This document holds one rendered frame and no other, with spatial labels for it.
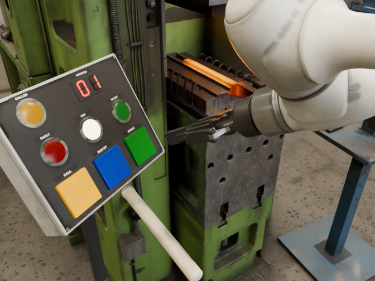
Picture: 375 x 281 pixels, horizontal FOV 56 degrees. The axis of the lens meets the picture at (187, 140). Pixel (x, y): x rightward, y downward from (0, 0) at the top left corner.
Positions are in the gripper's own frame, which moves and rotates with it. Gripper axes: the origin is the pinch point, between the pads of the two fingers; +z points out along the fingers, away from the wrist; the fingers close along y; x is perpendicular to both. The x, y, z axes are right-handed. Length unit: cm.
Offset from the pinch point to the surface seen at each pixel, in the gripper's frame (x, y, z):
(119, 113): 9.4, -1.3, 12.9
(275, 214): -94, 102, 53
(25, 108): 19.2, -20.8, 12.9
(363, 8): -39, 436, 36
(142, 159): -2.7, -2.0, 12.5
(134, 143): 1.7, -1.8, 12.5
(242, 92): -4.8, 44.2, 7.1
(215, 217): -46, 34, 34
